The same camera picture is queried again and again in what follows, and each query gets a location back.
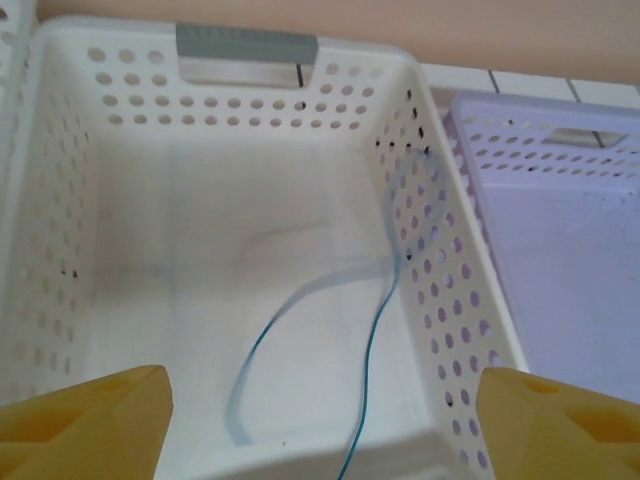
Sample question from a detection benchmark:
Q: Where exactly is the white basket with grey handles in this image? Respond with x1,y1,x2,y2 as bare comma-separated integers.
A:
0,14,531,480

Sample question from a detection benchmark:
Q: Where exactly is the blue cable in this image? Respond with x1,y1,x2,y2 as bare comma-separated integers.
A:
227,149,446,480

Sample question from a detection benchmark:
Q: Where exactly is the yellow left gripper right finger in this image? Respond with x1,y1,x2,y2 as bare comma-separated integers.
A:
477,366,640,480

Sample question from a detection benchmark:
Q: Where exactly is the purple perforated basket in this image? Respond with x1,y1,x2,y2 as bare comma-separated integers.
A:
442,88,640,406

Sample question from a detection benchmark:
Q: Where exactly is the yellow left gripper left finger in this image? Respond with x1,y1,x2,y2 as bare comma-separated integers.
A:
0,364,175,480

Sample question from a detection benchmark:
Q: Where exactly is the large white perforated basket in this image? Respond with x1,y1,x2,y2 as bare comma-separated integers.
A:
0,0,39,151

